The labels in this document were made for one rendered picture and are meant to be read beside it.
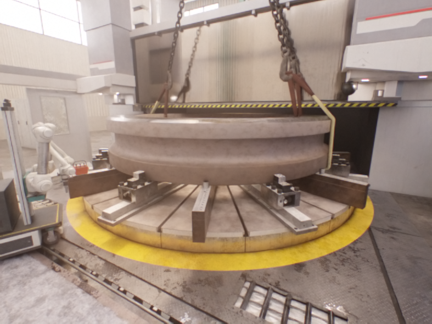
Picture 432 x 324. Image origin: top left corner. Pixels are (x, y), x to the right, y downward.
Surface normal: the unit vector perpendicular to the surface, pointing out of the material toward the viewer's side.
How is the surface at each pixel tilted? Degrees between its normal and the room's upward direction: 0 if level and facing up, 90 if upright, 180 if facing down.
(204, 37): 90
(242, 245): 90
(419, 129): 90
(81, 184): 90
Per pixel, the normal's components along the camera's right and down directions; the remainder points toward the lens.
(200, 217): -0.08, 0.20
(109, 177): 0.65, 0.15
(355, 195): -0.76, 0.13
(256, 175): 0.21, 0.19
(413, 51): -0.47, 0.18
